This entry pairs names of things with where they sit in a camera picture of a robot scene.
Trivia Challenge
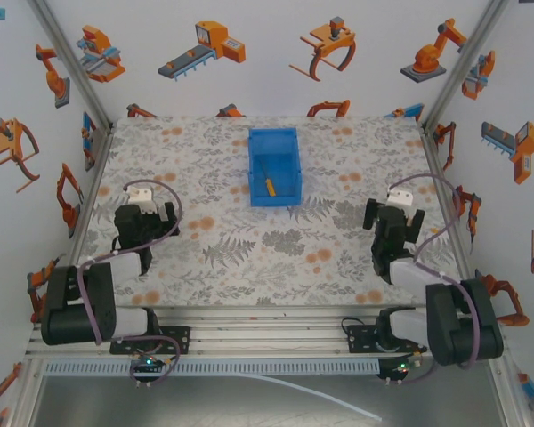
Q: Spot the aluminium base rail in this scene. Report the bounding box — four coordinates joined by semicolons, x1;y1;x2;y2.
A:
25;305;431;360

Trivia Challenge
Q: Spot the blue plastic bin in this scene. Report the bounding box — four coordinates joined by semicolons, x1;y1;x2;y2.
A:
247;127;304;208

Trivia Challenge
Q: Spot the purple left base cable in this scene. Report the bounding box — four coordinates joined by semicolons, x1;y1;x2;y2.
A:
131;334;182;389

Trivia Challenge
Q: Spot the aluminium frame post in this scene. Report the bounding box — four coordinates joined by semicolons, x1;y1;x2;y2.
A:
419;0;512;131
28;0;116;131

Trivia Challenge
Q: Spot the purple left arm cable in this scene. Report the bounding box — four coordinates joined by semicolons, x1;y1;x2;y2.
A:
77;178;183;347

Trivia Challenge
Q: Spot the white plastic strip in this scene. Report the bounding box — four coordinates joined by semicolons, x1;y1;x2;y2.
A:
242;372;384;423

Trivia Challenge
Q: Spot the white slotted cable duct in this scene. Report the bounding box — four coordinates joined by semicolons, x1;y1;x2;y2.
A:
43;359;382;376

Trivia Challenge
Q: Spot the aluminium table side rail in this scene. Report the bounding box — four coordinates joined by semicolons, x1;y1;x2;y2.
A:
66;126;116;266
419;126;478;279

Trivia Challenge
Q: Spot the yellow handled screwdriver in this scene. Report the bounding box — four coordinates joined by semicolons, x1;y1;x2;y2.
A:
259;161;279;197

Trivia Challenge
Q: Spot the floral patterned table mat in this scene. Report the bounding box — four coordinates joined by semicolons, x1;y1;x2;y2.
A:
72;116;469;309

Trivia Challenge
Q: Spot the black right base cable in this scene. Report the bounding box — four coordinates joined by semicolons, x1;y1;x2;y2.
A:
341;316;384;340

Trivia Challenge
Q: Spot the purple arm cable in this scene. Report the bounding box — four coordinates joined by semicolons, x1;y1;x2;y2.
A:
77;178;183;347
387;173;481;369

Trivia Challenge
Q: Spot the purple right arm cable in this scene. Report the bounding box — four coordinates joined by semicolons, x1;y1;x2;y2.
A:
387;173;481;369

